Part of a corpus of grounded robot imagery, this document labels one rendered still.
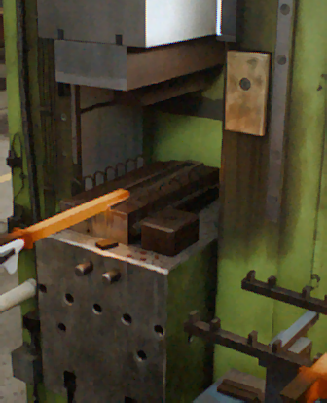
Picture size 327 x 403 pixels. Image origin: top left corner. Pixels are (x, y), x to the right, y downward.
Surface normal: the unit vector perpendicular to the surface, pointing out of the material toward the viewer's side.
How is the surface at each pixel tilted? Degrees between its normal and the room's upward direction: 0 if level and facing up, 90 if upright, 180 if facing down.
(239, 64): 90
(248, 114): 90
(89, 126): 90
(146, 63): 90
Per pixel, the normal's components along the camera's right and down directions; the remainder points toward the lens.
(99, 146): 0.82, 0.20
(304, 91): -0.58, 0.29
